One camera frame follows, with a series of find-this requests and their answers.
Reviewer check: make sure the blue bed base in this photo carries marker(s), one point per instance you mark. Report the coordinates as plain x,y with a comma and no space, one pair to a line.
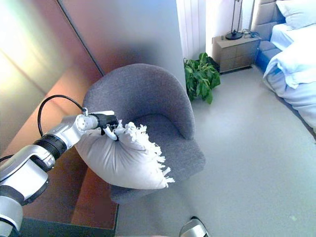
265,53

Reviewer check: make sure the green leafy potted plant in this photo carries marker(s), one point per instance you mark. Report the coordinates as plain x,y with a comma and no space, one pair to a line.
201,79

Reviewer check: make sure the black table lamp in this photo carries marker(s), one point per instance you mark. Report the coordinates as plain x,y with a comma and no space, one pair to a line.
234,32

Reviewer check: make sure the gray upholstered headboard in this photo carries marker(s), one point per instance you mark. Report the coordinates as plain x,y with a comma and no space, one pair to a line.
264,19

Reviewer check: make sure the beige wooden nightstand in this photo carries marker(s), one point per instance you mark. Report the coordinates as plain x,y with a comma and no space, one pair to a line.
237,53

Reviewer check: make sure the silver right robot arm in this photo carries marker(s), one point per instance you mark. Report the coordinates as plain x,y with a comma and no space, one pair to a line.
195,228

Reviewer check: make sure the white bed pillow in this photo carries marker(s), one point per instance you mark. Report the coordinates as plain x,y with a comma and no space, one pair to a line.
297,13

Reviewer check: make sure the white duvet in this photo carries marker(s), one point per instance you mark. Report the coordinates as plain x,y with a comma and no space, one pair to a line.
293,66

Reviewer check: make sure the white fringed pillow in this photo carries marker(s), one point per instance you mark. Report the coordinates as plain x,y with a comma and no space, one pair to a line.
123,160

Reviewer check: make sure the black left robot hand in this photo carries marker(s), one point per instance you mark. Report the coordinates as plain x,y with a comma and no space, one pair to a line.
107,122

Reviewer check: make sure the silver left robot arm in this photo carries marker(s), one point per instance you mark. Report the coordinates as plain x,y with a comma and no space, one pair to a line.
37,160

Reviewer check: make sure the white ribbed curtain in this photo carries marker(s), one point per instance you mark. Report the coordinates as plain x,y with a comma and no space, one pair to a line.
191,27

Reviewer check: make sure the gray fabric tub armchair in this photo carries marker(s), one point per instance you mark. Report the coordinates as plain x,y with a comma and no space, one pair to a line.
145,98

